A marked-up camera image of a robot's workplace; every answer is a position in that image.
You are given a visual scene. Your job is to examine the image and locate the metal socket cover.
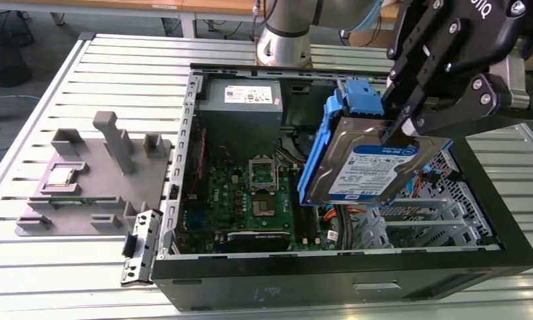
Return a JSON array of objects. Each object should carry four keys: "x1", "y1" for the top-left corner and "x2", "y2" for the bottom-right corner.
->
[{"x1": 247, "y1": 158, "x2": 282, "y2": 195}]

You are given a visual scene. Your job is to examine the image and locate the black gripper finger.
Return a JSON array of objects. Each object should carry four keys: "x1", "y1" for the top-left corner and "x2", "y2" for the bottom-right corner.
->
[
  {"x1": 380, "y1": 0, "x2": 468, "y2": 113},
  {"x1": 380, "y1": 75, "x2": 533, "y2": 146}
]

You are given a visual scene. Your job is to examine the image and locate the grey-framed desk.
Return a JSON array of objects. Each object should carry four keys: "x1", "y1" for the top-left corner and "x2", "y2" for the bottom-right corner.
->
[{"x1": 0, "y1": 0, "x2": 259, "y2": 38}]

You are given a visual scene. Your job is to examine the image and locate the green motherboard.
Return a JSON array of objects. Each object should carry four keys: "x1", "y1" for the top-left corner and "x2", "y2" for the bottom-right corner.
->
[{"x1": 178, "y1": 159, "x2": 339, "y2": 253}]

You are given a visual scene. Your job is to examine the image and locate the thick black cable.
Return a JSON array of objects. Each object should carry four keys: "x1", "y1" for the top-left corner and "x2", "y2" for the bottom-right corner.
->
[{"x1": 338, "y1": 205, "x2": 356, "y2": 250}]

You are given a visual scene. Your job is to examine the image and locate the grey parts rack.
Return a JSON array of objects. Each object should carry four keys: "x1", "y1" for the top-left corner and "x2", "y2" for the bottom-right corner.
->
[{"x1": 15, "y1": 111, "x2": 178, "y2": 237}]

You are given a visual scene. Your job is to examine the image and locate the hinged metal slot bracket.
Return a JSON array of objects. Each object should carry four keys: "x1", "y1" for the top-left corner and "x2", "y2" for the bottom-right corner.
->
[{"x1": 120, "y1": 209, "x2": 162, "y2": 287}]

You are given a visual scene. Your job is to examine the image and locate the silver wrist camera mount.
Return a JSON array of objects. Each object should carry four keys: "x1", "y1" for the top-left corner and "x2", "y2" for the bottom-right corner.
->
[{"x1": 488, "y1": 35, "x2": 533, "y2": 106}]

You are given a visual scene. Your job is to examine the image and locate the grey power supply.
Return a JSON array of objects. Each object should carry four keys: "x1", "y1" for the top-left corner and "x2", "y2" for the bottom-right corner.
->
[{"x1": 194, "y1": 79, "x2": 287, "y2": 161}]

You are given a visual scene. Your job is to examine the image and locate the black supply wire bundle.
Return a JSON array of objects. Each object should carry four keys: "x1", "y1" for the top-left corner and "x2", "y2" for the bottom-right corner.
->
[{"x1": 278, "y1": 129, "x2": 316, "y2": 167}]

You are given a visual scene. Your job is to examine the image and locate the metal disk bay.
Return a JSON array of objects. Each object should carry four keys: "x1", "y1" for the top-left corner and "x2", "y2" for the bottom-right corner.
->
[{"x1": 351, "y1": 196, "x2": 494, "y2": 250}]

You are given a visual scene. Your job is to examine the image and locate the black graphics card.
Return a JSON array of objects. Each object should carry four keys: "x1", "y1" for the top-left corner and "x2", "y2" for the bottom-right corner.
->
[{"x1": 214, "y1": 231, "x2": 294, "y2": 253}]

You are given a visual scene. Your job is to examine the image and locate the blue plastic drive latch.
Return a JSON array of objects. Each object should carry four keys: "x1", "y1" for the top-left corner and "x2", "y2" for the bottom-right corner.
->
[{"x1": 346, "y1": 79, "x2": 382, "y2": 99}]

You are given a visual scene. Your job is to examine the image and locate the orange power wire with connector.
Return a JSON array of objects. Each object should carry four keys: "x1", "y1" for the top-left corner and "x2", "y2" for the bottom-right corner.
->
[{"x1": 420, "y1": 168, "x2": 463, "y2": 187}]

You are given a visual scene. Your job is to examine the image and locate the hard disk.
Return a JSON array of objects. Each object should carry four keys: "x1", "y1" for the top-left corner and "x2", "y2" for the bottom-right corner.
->
[{"x1": 296, "y1": 88, "x2": 455, "y2": 207}]

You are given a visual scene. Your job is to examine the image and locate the orange wire bundle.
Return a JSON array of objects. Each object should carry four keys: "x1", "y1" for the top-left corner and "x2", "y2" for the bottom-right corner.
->
[{"x1": 323, "y1": 203, "x2": 368, "y2": 221}]

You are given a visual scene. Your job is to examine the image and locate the black mesh trash bin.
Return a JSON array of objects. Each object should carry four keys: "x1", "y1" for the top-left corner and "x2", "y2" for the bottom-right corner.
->
[{"x1": 0, "y1": 9, "x2": 35, "y2": 88}]

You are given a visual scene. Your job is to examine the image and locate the silver CPU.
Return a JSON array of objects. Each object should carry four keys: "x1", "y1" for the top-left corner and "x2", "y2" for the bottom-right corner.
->
[{"x1": 47, "y1": 167, "x2": 76, "y2": 185}]

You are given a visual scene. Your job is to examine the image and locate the green RAM stick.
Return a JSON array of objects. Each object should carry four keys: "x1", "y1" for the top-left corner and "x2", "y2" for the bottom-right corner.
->
[{"x1": 48, "y1": 197, "x2": 102, "y2": 205}]

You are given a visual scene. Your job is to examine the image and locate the CPU socket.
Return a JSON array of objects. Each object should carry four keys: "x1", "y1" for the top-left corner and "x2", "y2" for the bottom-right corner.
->
[{"x1": 252, "y1": 194, "x2": 280, "y2": 217}]

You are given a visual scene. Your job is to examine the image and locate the black PC case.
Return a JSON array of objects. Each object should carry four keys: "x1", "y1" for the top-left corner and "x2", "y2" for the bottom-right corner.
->
[{"x1": 151, "y1": 61, "x2": 533, "y2": 313}]

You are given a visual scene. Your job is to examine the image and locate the black RAM slot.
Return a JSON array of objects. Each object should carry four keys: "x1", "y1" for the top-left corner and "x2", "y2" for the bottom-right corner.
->
[
  {"x1": 308, "y1": 205, "x2": 322, "y2": 243},
  {"x1": 292, "y1": 165, "x2": 308, "y2": 243}
]

